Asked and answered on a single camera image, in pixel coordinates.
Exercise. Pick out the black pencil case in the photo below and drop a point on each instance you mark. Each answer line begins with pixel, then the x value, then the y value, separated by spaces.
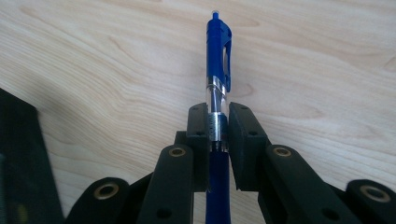
pixel 25 165

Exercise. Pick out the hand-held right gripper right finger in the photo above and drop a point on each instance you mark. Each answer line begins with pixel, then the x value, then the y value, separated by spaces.
pixel 246 146

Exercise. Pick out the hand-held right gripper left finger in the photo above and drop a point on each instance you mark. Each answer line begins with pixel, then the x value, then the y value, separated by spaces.
pixel 199 137

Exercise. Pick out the blue pen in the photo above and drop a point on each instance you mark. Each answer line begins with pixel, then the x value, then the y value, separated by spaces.
pixel 218 77

